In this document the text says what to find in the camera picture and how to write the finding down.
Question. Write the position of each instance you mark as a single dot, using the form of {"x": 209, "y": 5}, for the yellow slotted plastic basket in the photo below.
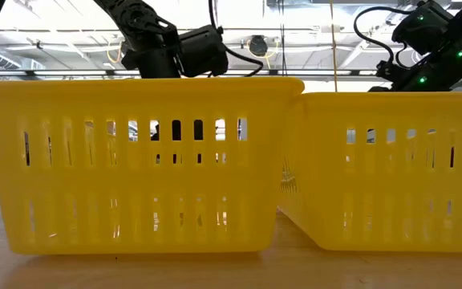
{"x": 395, "y": 180}
{"x": 134, "y": 180}

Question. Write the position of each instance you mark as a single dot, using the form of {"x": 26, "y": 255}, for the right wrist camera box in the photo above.
{"x": 419, "y": 32}

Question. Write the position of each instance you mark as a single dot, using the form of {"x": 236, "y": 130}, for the ceiling light rail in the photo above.
{"x": 54, "y": 72}

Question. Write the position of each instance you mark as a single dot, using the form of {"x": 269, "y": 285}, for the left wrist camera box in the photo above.
{"x": 203, "y": 50}

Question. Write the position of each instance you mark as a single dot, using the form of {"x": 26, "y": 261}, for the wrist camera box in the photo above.
{"x": 203, "y": 50}
{"x": 419, "y": 32}

